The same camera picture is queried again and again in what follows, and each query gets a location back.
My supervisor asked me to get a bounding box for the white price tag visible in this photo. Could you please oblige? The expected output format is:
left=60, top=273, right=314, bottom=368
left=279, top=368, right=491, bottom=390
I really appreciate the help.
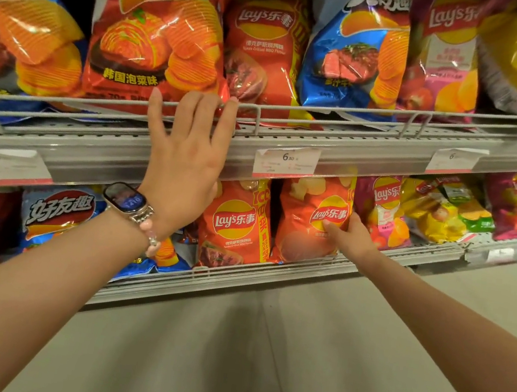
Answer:
left=0, top=145, right=58, bottom=203
left=424, top=141, right=491, bottom=183
left=251, top=139, right=323, bottom=187
left=486, top=246, right=516, bottom=268

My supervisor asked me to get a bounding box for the grey metal shelf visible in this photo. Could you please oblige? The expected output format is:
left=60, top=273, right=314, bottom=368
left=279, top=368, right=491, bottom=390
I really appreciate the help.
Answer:
left=0, top=41, right=517, bottom=269
left=85, top=171, right=517, bottom=367

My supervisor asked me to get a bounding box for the person's left hand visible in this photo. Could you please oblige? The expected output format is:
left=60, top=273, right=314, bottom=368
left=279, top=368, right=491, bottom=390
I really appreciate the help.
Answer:
left=129, top=84, right=241, bottom=252

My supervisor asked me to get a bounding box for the person's left forearm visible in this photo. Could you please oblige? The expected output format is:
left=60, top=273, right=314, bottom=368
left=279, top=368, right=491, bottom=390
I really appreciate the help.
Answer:
left=0, top=193, right=156, bottom=392

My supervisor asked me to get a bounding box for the person's right forearm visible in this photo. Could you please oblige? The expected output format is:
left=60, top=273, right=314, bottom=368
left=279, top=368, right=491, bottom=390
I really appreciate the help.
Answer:
left=344, top=249, right=517, bottom=392

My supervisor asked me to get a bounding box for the person's right hand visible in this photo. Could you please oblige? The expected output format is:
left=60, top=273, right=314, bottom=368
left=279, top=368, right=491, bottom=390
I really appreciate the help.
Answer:
left=315, top=208, right=389, bottom=278

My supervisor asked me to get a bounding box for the black smart watch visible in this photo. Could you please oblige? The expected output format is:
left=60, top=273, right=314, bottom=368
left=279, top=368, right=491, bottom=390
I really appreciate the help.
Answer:
left=99, top=180, right=159, bottom=226

